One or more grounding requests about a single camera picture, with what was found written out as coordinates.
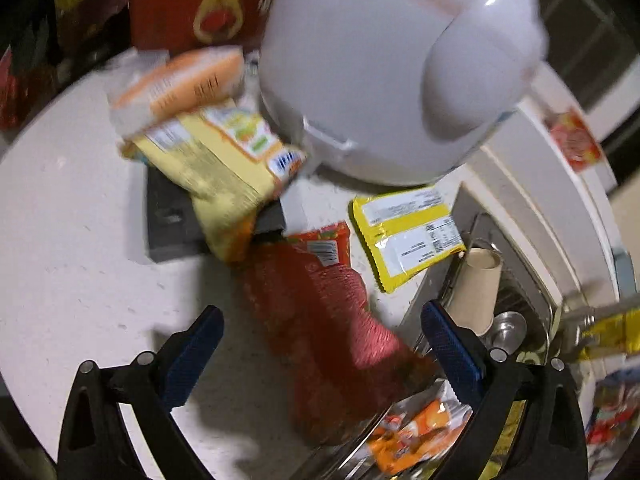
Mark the metal sink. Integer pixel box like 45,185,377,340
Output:
295,210,640,480

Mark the red lidded pot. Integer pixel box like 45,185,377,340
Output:
129,0,281,53

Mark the dark window grille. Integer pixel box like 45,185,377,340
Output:
525,0,640,128

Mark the pale yellow snack bag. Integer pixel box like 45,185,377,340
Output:
120,105,308,265

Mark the orange topped noodle packet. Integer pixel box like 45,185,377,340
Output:
107,46,247,142

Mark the dark grey board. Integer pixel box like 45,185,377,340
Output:
144,162,288,263

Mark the small metal cup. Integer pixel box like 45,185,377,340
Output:
482,311,528,352

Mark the yellow crinkled wrapper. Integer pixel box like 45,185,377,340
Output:
577,309,640,362

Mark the red sticker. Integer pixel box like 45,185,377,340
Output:
545,109,607,173

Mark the dark bag of wrappers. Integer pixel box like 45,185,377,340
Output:
0,0,133,131

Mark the orange snack packet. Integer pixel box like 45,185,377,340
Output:
367,396,473,477

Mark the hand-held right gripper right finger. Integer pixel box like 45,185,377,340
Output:
420,300,589,480

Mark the brown paper cup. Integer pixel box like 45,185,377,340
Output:
450,247,503,337

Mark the colourful printed packet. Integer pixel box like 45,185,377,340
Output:
582,367,640,466

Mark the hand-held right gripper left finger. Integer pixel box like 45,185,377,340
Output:
56,305,226,480

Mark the red snack packet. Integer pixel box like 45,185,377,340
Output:
239,220,442,447

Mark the yellow packet with white label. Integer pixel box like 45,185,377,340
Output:
352,186,468,295

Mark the white rice cooker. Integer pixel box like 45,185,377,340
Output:
257,0,548,187

